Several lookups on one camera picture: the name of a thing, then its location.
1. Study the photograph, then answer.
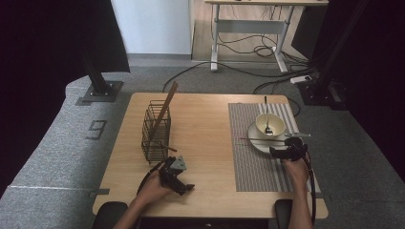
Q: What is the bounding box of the black monitor stand base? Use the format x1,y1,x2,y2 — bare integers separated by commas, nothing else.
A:
75,47,124,107

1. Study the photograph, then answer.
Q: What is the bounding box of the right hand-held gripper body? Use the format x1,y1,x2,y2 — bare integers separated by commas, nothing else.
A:
284,132,312,162

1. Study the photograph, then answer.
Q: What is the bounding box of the black cable bundle under desk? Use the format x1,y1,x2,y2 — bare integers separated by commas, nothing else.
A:
216,31,309,65

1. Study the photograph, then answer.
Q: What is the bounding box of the cream ceramic bowl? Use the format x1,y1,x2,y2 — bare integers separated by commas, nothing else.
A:
255,113,287,143

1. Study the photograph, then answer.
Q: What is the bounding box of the white-legged wooden desk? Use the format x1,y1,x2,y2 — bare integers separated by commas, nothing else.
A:
203,0,330,73

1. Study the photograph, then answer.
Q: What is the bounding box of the tall brown wooden chopsticks pair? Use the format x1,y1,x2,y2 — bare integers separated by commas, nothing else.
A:
148,81,179,141

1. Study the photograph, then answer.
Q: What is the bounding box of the dark metal spoon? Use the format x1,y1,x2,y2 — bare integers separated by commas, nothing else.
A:
263,95,274,136

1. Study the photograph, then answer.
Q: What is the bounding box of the black wire cutlery basket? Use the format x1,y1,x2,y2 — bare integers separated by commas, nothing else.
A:
140,99,172,165

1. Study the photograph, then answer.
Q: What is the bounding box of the black chair armrest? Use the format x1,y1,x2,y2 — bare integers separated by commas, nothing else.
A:
274,198,294,229
92,200,129,229

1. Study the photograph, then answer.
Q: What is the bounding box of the white round plate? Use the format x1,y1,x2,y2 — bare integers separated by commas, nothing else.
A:
247,122,291,155

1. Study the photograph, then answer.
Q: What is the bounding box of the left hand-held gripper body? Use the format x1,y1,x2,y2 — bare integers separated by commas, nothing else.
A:
158,155,188,192

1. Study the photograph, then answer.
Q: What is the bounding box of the grey striped woven placemat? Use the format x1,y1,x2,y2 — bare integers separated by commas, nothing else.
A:
227,102,321,194

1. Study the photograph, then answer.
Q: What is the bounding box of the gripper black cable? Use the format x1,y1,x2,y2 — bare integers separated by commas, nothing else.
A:
137,161,167,196
303,150,317,225

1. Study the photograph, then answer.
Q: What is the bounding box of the black metal stand with base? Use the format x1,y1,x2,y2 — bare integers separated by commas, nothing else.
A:
297,0,372,111

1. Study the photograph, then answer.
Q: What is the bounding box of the person's right hand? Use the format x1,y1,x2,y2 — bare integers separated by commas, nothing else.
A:
281,156,310,194

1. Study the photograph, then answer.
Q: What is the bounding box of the white power strip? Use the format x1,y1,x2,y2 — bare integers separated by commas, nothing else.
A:
289,74,313,85

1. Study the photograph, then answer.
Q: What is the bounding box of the black curtain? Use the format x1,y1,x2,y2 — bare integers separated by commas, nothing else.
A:
0,0,131,198
290,0,405,182

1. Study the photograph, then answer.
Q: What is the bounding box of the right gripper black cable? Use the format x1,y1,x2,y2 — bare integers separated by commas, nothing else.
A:
303,150,317,225

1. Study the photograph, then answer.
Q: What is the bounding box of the thin brown wooden chopstick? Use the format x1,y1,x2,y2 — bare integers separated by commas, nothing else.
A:
239,136,290,142
158,142,178,153

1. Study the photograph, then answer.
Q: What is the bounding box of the long black floor cable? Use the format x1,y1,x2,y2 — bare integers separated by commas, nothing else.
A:
161,60,314,94

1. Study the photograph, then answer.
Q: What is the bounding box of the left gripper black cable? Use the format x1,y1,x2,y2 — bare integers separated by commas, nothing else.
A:
137,161,167,196

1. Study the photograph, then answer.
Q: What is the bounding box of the person's left hand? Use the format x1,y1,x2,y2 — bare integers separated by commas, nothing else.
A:
136,170,175,207

